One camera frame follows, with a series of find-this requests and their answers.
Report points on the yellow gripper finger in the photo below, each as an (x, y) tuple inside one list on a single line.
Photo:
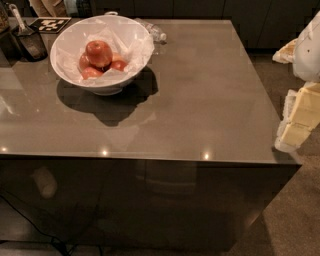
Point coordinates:
[(285, 55), (301, 115)]

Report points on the red apple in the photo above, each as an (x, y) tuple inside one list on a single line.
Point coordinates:
[(91, 72), (118, 65), (83, 62), (99, 53)]

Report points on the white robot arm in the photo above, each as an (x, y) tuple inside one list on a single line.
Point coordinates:
[(306, 65)]

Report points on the white bowl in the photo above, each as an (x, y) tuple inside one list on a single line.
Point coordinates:
[(114, 21)]

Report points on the dark glossy cabinet table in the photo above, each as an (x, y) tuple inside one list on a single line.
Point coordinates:
[(183, 158)]

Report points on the clear plastic water bottle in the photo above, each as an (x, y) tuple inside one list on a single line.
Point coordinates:
[(156, 32)]

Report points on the white paper liner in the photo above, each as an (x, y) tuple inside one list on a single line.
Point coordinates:
[(131, 41)]

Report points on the black white marker tag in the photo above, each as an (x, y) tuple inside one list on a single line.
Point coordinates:
[(50, 25)]

